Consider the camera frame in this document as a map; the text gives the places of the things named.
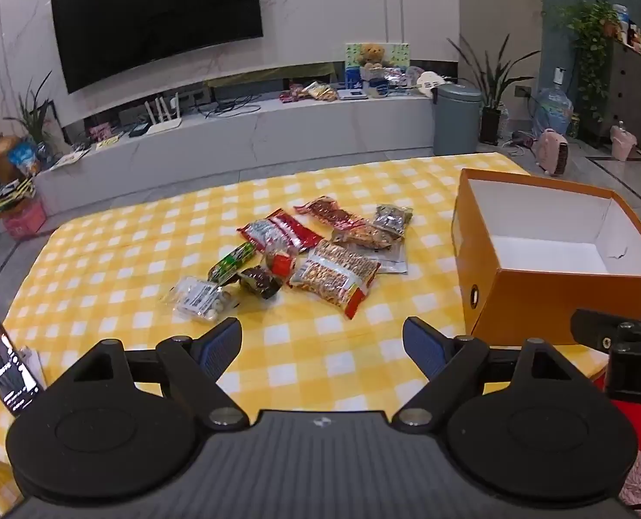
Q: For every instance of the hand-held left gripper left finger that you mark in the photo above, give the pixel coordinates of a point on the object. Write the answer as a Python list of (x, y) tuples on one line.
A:
[(224, 341)]

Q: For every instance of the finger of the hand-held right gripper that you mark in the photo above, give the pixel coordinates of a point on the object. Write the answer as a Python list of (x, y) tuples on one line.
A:
[(596, 326)]

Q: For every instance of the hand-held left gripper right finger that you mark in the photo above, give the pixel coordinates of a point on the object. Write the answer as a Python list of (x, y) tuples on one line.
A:
[(422, 341)]

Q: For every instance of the clear white candy packet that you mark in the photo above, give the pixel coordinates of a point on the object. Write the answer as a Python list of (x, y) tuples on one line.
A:
[(198, 297)]

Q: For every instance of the dark plum snack packet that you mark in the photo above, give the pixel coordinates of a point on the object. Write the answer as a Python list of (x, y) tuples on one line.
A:
[(261, 283)]

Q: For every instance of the green candy tube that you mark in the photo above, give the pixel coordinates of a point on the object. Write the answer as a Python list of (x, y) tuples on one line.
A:
[(231, 262)]

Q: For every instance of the silver foil packet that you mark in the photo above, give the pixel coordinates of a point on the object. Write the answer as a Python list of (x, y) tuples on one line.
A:
[(393, 262)]

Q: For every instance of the orange cardboard box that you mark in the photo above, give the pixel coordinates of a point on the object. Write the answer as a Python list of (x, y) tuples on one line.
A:
[(515, 303)]

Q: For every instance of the small red snack packet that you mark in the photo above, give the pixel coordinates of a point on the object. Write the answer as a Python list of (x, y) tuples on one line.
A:
[(282, 265)]

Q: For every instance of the large peanut packet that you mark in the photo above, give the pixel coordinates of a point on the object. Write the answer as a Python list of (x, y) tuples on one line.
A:
[(331, 275)]

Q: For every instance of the clear brown nut packet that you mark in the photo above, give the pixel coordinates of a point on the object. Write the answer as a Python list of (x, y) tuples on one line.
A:
[(366, 237)]

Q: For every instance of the red nut snack packet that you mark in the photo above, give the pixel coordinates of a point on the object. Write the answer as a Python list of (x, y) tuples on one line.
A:
[(278, 232)]

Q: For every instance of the green seed snack packet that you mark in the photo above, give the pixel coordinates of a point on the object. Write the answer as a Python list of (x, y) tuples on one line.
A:
[(393, 220)]

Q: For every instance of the dark red meat snack packet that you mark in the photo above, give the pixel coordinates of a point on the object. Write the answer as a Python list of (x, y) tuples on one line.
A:
[(328, 212)]

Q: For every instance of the yellow checked tablecloth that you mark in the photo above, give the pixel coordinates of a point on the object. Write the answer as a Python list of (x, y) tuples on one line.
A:
[(136, 248)]

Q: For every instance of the pink heater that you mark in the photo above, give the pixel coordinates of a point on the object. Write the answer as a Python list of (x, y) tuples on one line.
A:
[(553, 152)]

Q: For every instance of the white television console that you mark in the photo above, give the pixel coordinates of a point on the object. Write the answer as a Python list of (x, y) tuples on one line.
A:
[(277, 130)]

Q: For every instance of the blue water jug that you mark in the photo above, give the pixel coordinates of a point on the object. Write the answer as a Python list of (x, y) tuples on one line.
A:
[(552, 111)]

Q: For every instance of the grey trash bin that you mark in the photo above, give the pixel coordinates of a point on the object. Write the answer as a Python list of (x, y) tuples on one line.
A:
[(457, 121)]

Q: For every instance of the smartphone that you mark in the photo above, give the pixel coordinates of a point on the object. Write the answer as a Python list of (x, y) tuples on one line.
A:
[(1, 357)]

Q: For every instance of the white router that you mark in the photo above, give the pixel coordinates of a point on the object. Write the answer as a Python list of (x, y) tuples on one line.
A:
[(162, 121)]

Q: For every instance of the grey cabinet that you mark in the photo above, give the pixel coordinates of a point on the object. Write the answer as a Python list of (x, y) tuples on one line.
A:
[(631, 97)]

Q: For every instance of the long-leaf potted plant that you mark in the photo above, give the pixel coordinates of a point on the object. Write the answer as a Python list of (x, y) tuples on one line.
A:
[(490, 119)]

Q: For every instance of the pink storage box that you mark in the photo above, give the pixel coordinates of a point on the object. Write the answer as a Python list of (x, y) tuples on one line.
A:
[(24, 219)]

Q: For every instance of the small red wrapper packet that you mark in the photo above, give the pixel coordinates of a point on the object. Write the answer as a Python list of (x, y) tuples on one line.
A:
[(292, 94)]

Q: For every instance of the white hand fan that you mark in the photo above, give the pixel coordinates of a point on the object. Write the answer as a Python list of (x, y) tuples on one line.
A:
[(431, 84)]

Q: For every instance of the yellow chip packet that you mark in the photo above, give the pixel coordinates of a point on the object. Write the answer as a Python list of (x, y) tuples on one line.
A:
[(320, 92)]

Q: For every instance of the green ivy plant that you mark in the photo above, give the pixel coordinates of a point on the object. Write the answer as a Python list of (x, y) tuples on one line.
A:
[(588, 54)]

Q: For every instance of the blue carton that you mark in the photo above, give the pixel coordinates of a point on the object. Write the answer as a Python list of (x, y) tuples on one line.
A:
[(354, 77)]

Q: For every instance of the orange round vase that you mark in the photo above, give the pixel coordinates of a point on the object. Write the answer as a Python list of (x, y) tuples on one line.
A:
[(2, 159)]

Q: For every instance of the green gift box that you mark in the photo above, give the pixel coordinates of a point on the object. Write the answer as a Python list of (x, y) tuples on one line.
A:
[(399, 54)]

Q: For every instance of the brown teddy bear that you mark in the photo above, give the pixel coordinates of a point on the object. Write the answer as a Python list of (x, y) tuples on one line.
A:
[(371, 55)]

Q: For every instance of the small leafy potted plant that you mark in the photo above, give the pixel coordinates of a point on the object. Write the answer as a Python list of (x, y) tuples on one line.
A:
[(33, 113)]

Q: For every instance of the black television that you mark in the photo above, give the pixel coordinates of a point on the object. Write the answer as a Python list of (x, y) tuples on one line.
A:
[(152, 16)]

